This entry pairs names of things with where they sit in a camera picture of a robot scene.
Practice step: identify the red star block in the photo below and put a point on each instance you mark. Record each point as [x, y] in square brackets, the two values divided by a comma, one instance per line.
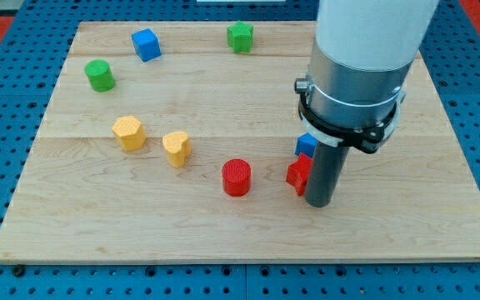
[298, 173]

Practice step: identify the blue triangle block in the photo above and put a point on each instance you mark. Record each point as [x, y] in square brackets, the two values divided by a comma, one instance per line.
[306, 145]

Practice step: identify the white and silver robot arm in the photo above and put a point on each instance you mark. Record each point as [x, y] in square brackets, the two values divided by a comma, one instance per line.
[352, 93]

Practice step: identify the green star block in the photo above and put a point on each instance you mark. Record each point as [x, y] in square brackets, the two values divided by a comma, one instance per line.
[240, 37]

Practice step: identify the red cylinder block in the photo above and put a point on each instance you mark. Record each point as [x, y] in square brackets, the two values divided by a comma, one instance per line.
[236, 177]

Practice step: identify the yellow heart block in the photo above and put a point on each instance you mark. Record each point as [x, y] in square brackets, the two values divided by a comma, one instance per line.
[178, 147]

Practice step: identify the light wooden board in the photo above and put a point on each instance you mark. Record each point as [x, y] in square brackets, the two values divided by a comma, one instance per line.
[82, 199]

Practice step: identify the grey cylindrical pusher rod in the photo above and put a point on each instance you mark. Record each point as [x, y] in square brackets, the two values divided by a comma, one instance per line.
[327, 164]

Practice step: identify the yellow hexagon block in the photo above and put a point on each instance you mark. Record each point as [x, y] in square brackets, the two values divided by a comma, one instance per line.
[129, 133]

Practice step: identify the blue cube block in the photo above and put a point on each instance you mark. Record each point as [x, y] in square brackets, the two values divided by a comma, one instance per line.
[146, 44]

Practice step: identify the green cylinder block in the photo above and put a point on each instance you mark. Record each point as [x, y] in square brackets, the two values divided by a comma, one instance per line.
[99, 75]

